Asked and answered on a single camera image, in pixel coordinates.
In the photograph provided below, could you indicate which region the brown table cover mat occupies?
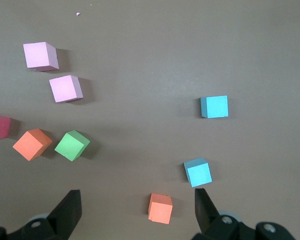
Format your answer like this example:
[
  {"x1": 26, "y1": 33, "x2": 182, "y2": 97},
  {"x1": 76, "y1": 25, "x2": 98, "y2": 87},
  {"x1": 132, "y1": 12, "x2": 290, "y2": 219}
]
[{"x1": 0, "y1": 0, "x2": 300, "y2": 240}]

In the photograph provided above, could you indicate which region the pink foam cube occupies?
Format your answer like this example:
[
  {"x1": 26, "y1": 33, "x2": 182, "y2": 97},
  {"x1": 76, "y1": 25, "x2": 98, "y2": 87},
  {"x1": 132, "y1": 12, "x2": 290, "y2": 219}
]
[
  {"x1": 22, "y1": 41, "x2": 60, "y2": 73},
  {"x1": 48, "y1": 74, "x2": 84, "y2": 104}
]

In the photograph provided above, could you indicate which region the green foam cube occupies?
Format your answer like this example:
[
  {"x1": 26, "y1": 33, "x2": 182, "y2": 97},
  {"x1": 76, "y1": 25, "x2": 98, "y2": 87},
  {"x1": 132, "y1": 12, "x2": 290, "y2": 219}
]
[{"x1": 54, "y1": 129, "x2": 91, "y2": 162}]

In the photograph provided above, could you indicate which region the blue foam cube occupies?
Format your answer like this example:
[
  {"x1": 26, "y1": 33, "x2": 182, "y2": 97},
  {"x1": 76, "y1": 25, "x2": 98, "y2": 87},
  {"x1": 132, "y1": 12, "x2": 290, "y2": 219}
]
[
  {"x1": 183, "y1": 157, "x2": 213, "y2": 188},
  {"x1": 199, "y1": 94, "x2": 229, "y2": 119}
]

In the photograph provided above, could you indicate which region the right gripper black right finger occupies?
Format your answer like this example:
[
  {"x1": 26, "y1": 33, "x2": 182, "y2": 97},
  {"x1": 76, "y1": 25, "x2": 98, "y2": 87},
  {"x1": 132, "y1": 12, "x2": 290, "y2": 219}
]
[{"x1": 191, "y1": 187, "x2": 298, "y2": 240}]

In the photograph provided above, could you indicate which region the orange foam cube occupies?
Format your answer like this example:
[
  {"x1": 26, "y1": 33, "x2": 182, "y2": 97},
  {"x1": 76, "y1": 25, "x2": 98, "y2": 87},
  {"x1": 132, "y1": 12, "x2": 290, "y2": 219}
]
[
  {"x1": 12, "y1": 128, "x2": 53, "y2": 162},
  {"x1": 147, "y1": 192, "x2": 173, "y2": 225}
]

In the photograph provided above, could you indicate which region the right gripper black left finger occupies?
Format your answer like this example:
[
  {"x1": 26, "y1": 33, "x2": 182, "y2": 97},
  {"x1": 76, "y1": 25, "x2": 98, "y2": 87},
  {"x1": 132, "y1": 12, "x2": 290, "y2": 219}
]
[{"x1": 0, "y1": 189, "x2": 82, "y2": 240}]

